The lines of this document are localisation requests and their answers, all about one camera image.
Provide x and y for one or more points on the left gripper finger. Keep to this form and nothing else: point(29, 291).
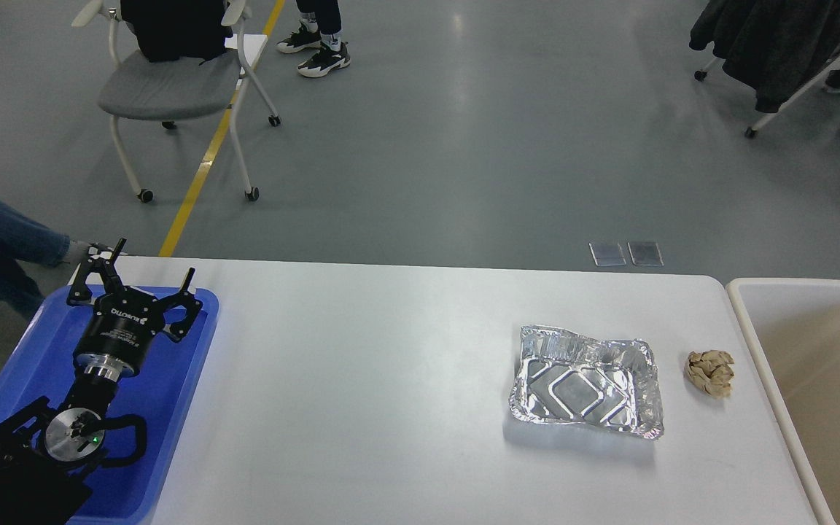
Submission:
point(100, 259)
point(183, 297)

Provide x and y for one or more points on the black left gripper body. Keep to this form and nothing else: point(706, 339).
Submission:
point(121, 329)

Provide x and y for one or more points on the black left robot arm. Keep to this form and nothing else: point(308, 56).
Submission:
point(46, 453)

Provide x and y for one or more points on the blue plastic tray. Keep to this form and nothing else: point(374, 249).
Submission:
point(41, 365)

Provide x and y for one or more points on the seated person in jeans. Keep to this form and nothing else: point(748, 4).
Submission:
point(24, 240)

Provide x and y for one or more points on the grey white rolling chair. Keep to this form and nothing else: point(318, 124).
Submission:
point(185, 89)

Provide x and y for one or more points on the black bag on chair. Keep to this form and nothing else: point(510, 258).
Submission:
point(169, 30)

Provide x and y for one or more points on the person in dark sneakers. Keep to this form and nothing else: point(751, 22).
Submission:
point(320, 29)

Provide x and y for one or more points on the crumpled aluminium foil tray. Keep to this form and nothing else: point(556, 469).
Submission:
point(566, 378)

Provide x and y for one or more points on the left metal floor plate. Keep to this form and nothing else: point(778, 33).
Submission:
point(607, 254)

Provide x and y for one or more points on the metal floor plate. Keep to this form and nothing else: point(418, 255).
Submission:
point(645, 254)
point(607, 254)

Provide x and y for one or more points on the right metal floor plate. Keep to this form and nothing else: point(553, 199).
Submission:
point(645, 254)

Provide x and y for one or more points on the crumpled brown paper ball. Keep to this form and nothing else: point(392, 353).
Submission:
point(711, 372)

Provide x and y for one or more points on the beige plastic bin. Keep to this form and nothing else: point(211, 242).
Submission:
point(792, 328)

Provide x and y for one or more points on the dark grey hanging jacket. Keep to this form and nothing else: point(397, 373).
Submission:
point(770, 51)

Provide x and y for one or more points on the white chair with jacket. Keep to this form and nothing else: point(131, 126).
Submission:
point(821, 80)

